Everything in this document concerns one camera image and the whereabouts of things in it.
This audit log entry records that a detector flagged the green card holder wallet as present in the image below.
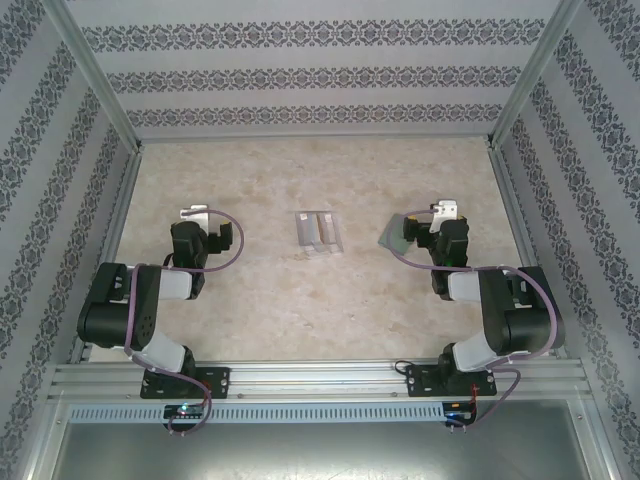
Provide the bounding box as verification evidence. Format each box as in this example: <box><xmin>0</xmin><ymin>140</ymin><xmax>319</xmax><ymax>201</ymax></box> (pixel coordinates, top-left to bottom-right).
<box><xmin>377</xmin><ymin>212</ymin><xmax>416</xmax><ymax>251</ymax></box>

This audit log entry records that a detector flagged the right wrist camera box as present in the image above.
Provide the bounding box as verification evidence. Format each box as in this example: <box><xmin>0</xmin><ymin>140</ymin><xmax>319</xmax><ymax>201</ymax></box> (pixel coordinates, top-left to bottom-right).
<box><xmin>428</xmin><ymin>198</ymin><xmax>460</xmax><ymax>234</ymax></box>

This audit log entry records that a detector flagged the grey metal sheet panel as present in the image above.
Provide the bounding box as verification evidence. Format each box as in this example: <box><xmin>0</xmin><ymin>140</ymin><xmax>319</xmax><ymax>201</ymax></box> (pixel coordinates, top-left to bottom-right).
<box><xmin>49</xmin><ymin>422</ymin><xmax>596</xmax><ymax>480</ymax></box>

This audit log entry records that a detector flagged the aluminium mounting rail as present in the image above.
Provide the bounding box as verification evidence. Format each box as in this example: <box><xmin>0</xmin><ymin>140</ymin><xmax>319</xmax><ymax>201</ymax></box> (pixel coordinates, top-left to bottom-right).
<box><xmin>47</xmin><ymin>360</ymin><xmax>587</xmax><ymax>402</ymax></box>

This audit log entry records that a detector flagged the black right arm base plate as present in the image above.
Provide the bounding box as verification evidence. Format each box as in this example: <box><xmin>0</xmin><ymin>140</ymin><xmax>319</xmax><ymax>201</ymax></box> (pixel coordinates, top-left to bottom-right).
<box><xmin>405</xmin><ymin>363</ymin><xmax>499</xmax><ymax>399</ymax></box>

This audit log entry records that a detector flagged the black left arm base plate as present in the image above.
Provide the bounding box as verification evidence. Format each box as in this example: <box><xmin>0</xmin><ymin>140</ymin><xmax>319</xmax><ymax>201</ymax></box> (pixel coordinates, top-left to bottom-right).
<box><xmin>140</xmin><ymin>366</ymin><xmax>232</xmax><ymax>401</ymax></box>

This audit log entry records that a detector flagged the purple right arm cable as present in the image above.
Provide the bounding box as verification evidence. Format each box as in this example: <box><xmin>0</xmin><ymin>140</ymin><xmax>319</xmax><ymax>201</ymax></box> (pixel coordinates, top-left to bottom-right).
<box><xmin>389</xmin><ymin>208</ymin><xmax>561</xmax><ymax>434</ymax></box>

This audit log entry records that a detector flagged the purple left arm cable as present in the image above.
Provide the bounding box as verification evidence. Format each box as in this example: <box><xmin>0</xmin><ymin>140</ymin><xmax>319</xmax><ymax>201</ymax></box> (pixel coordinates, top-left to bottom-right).
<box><xmin>124</xmin><ymin>207</ymin><xmax>246</xmax><ymax>439</ymax></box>

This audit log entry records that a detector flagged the clear acrylic card stand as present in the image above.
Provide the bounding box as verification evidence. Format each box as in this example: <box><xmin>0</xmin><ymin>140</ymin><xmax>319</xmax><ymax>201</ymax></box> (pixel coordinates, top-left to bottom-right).
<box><xmin>292</xmin><ymin>208</ymin><xmax>347</xmax><ymax>260</ymax></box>

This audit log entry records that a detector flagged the grey slotted cable duct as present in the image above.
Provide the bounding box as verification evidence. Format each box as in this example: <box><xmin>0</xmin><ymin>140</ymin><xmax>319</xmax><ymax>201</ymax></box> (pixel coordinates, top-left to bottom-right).
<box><xmin>67</xmin><ymin>402</ymin><xmax>476</xmax><ymax>424</ymax></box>

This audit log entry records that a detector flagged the aluminium frame side rail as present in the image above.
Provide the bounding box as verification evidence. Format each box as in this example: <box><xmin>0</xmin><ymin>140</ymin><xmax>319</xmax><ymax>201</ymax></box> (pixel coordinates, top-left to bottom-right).
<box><xmin>68</xmin><ymin>147</ymin><xmax>147</xmax><ymax>365</ymax></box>
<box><xmin>487</xmin><ymin>147</ymin><xmax>570</xmax><ymax>360</ymax></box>

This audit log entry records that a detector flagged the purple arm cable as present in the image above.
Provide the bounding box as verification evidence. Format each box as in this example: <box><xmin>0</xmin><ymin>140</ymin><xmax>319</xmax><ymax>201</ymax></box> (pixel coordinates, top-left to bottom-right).
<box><xmin>124</xmin><ymin>207</ymin><xmax>246</xmax><ymax>439</ymax></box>
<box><xmin>389</xmin><ymin>208</ymin><xmax>561</xmax><ymax>434</ymax></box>

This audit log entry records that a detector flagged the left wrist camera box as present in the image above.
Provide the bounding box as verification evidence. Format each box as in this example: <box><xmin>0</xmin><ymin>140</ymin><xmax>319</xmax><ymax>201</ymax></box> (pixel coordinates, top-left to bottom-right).
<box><xmin>179</xmin><ymin>203</ymin><xmax>210</xmax><ymax>229</ymax></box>

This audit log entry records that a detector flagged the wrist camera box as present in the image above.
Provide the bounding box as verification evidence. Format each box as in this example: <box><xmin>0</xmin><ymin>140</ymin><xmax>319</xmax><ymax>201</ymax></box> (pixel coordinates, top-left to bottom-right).
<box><xmin>428</xmin><ymin>198</ymin><xmax>460</xmax><ymax>234</ymax></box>
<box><xmin>179</xmin><ymin>203</ymin><xmax>210</xmax><ymax>229</ymax></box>

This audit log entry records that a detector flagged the aluminium frame upright post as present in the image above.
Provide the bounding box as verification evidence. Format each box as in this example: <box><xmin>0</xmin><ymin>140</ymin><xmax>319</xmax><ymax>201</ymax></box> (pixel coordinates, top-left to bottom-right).
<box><xmin>485</xmin><ymin>0</ymin><xmax>587</xmax><ymax>151</ymax></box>
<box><xmin>42</xmin><ymin>0</ymin><xmax>147</xmax><ymax>154</ymax></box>

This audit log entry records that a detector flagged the left small circuit board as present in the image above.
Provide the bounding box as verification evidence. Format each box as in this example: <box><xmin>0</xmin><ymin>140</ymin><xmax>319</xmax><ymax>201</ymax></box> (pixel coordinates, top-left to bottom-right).
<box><xmin>164</xmin><ymin>403</ymin><xmax>206</xmax><ymax>419</ymax></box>

